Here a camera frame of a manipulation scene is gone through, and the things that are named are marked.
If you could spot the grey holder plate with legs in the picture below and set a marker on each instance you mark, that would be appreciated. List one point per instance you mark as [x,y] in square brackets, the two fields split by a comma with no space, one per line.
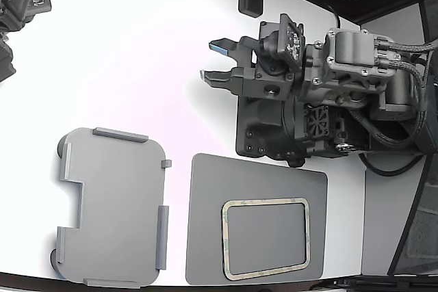
[116,210]

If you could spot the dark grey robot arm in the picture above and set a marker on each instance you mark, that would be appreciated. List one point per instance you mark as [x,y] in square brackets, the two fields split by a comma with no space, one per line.
[349,52]

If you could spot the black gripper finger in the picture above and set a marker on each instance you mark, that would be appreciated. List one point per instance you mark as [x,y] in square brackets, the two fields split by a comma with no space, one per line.
[244,52]
[226,80]

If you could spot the grey rectangular mat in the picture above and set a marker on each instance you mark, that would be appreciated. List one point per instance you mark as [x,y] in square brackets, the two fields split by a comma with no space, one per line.
[256,182]

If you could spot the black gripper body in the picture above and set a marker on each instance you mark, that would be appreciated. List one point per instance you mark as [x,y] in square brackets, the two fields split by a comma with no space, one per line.
[267,87]

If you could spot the black diagonal strut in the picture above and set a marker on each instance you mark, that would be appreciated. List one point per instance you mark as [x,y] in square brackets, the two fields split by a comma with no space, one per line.
[407,223]

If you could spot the tan rectangular frame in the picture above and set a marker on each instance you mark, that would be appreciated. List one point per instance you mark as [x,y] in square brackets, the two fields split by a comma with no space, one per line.
[267,201]

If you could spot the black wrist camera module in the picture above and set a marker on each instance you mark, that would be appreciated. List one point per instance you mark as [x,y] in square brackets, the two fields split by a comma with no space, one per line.
[291,39]

